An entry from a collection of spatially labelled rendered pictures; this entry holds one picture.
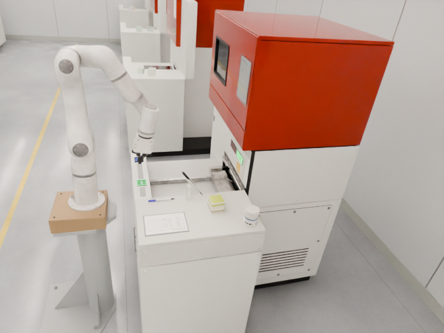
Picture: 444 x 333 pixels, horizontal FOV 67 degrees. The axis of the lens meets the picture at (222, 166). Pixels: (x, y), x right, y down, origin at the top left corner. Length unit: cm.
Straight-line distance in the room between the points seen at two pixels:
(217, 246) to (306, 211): 80
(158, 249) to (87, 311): 109
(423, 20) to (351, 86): 121
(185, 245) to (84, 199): 62
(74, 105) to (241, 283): 125
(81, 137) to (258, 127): 87
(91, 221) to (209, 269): 66
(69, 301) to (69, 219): 86
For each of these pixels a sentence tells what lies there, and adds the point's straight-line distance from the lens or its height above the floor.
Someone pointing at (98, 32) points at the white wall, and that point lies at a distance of 979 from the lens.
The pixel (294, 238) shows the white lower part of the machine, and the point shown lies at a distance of 241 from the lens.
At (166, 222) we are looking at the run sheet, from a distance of 170.
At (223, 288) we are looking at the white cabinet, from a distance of 195.
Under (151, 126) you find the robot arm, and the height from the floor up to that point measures 133.
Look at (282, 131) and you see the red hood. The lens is 185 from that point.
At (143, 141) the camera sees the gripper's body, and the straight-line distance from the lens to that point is 182.
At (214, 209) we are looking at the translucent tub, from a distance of 175.
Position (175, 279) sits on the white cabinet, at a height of 70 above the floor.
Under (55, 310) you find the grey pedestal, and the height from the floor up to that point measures 1.
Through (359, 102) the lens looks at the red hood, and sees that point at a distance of 203.
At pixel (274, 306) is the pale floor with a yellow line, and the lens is 266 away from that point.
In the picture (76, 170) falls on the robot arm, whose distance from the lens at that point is 185.
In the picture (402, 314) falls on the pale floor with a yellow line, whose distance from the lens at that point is 301.
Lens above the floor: 209
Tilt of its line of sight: 31 degrees down
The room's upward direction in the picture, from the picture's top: 6 degrees clockwise
